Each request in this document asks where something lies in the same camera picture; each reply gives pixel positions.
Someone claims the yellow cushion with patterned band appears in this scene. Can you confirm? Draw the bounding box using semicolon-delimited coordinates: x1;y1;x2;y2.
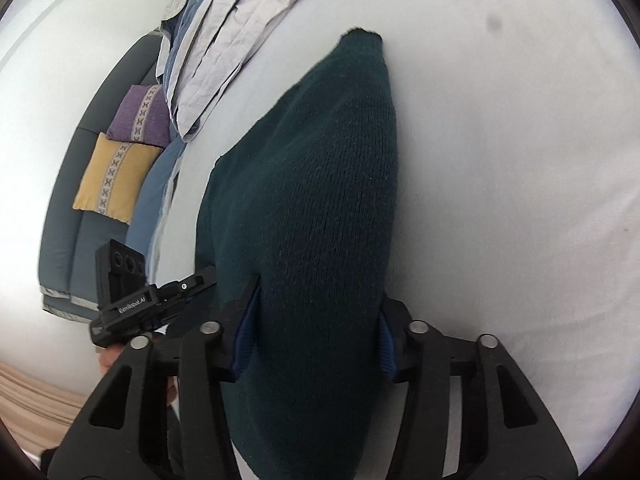
72;132;165;226

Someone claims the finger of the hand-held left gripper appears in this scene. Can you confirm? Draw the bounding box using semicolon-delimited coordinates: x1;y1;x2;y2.
150;266;219;333

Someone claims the grey-blue sofa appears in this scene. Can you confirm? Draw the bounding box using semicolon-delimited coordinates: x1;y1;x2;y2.
39;30;176;321

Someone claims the person's left hand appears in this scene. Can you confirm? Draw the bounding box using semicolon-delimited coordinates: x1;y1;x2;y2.
99;347;132;378

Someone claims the dark green knit sweater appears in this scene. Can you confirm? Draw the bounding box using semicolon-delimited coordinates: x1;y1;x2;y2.
192;27;401;480

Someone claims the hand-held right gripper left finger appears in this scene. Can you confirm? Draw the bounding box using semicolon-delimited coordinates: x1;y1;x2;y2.
47;274;262;480

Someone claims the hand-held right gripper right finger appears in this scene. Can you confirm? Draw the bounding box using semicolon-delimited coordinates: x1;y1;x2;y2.
377;297;580;480

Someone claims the purple cushion with patterned band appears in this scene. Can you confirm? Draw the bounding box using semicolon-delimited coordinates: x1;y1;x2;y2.
106;84;173;147

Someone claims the blue duvet with grey border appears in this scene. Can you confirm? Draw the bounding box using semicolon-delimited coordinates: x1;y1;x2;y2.
125;135;191;281

